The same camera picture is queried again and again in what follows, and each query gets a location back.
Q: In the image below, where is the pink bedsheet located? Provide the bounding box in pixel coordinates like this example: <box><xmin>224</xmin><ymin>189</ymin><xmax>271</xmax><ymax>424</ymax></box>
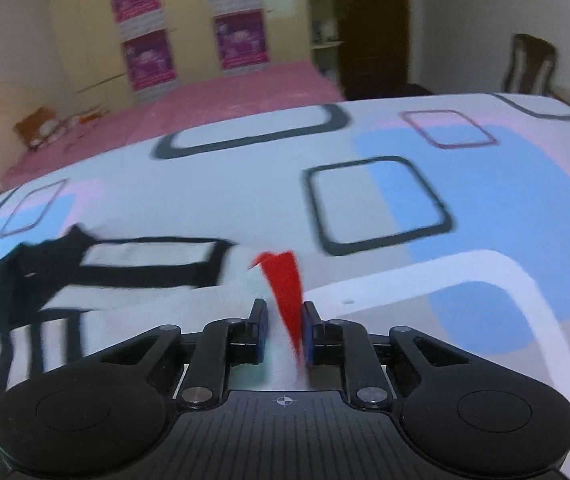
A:
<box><xmin>0</xmin><ymin>59</ymin><xmax>347</xmax><ymax>211</ymax></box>

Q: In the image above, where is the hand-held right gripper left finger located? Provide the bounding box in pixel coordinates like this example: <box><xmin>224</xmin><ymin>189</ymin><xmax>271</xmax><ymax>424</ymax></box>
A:
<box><xmin>84</xmin><ymin>298</ymin><xmax>270</xmax><ymax>413</ymax></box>

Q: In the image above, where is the dark brown door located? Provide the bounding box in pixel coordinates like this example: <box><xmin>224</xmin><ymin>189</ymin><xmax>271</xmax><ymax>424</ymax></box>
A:
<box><xmin>329</xmin><ymin>0</ymin><xmax>412</xmax><ymax>102</ymax></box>

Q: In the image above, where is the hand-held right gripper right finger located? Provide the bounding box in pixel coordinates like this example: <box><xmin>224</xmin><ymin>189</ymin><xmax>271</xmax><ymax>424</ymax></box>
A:
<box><xmin>302</xmin><ymin>301</ymin><xmax>472</xmax><ymax>410</ymax></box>

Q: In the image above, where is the yellow wooden wardrobe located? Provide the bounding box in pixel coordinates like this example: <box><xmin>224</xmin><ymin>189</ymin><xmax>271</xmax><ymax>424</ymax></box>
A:
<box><xmin>42</xmin><ymin>0</ymin><xmax>316</xmax><ymax>107</ymax></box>

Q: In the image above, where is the cream corner shelf unit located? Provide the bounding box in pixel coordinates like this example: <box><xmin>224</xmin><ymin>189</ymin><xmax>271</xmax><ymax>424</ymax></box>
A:
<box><xmin>304</xmin><ymin>0</ymin><xmax>344</xmax><ymax>86</ymax></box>

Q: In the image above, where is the orange and white book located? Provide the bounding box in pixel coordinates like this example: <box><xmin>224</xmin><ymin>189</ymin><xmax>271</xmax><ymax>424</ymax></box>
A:
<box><xmin>65</xmin><ymin>109</ymin><xmax>104</xmax><ymax>130</ymax></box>

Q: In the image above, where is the wooden chair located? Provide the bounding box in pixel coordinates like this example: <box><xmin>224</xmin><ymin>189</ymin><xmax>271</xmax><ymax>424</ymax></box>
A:
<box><xmin>501</xmin><ymin>33</ymin><xmax>559</xmax><ymax>97</ymax></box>

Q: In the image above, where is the patterned pale blue bedsheet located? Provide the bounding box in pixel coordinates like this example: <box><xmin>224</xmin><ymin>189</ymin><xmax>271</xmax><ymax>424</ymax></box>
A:
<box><xmin>0</xmin><ymin>92</ymin><xmax>570</xmax><ymax>480</ymax></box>

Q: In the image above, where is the orange patterned pillow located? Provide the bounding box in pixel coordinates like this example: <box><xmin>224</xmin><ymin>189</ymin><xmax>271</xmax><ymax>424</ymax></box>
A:
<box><xmin>14</xmin><ymin>107</ymin><xmax>64</xmax><ymax>150</ymax></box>

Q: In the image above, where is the striped white black red garment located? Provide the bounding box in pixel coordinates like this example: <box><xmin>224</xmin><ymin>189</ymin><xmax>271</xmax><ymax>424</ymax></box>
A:
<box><xmin>0</xmin><ymin>225</ymin><xmax>311</xmax><ymax>480</ymax></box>

